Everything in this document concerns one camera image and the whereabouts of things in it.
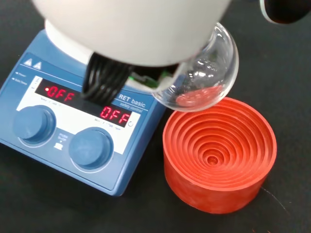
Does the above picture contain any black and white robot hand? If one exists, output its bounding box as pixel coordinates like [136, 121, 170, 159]
[31, 0, 311, 102]

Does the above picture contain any red ribbed flask stand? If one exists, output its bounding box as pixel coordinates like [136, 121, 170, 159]
[162, 97, 277, 215]

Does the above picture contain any blue heater with steel plate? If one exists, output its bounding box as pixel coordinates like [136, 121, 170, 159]
[0, 29, 168, 197]

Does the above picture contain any black cloth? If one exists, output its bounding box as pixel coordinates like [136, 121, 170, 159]
[0, 0, 311, 233]

